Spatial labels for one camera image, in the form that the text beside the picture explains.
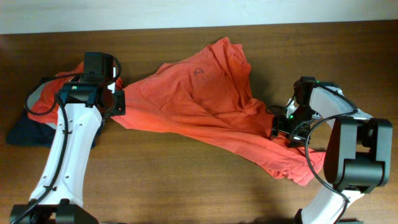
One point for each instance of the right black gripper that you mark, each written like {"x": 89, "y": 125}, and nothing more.
{"x": 278, "y": 124}

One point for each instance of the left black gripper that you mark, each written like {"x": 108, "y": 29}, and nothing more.
{"x": 120, "y": 109}

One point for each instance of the orange soccer t-shirt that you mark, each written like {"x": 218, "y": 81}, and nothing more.
{"x": 208, "y": 97}

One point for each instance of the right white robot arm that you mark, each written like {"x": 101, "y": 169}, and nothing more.
{"x": 358, "y": 156}

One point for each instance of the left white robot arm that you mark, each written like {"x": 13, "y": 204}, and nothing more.
{"x": 58, "y": 197}

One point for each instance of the folded orange FRAM shirt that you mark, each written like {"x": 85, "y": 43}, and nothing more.
{"x": 76, "y": 113}

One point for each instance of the folded grey shirt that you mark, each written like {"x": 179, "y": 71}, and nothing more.
{"x": 34, "y": 95}

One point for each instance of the folded navy shirt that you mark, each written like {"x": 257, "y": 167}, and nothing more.
{"x": 37, "y": 127}

